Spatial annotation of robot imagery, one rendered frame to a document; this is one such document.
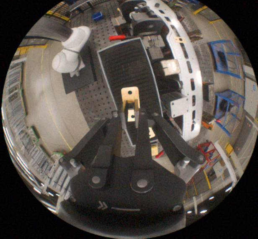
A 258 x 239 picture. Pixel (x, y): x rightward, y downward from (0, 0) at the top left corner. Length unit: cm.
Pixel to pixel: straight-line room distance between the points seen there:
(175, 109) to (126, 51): 29
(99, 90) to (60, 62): 44
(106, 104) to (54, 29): 77
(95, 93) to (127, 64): 59
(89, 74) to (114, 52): 51
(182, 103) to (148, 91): 18
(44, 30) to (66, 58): 33
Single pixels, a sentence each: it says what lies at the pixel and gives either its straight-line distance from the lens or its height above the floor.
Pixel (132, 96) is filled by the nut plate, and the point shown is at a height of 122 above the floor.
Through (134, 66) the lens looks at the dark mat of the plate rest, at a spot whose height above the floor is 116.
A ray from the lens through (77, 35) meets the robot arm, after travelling 61.
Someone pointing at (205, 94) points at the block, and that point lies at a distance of 65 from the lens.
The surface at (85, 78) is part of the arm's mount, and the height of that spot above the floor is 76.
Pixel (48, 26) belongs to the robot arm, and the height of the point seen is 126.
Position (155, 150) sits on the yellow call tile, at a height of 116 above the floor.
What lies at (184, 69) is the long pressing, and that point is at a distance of 50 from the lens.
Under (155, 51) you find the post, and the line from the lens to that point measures 34.
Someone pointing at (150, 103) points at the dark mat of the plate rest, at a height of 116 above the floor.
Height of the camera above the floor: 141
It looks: 67 degrees down
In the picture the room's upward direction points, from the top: 175 degrees counter-clockwise
